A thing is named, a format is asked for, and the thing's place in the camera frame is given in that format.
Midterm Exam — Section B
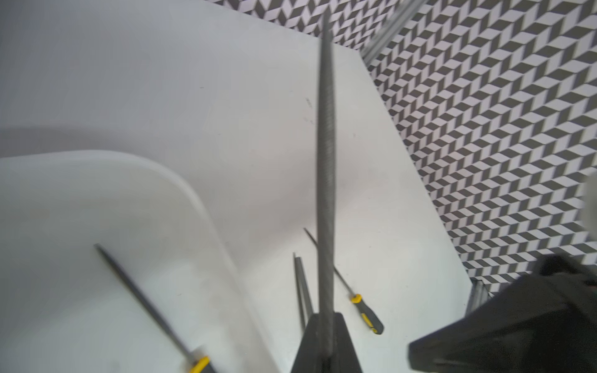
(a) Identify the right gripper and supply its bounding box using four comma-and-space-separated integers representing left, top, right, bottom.
408, 255, 596, 372

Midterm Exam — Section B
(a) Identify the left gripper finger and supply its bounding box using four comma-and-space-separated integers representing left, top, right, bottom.
291, 312, 362, 373

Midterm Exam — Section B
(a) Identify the file tool four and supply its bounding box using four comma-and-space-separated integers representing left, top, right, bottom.
317, 9, 336, 338

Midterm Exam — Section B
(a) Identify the file tool three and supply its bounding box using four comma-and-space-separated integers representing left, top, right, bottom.
302, 227, 386, 336

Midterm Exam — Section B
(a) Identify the file tool five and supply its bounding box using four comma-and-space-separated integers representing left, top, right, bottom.
94, 243, 217, 373

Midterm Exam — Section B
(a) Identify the white plastic storage box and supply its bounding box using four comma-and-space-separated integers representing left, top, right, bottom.
1, 151, 278, 372

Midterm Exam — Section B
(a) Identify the right corner aluminium post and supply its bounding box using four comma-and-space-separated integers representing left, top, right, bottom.
360, 0, 426, 66

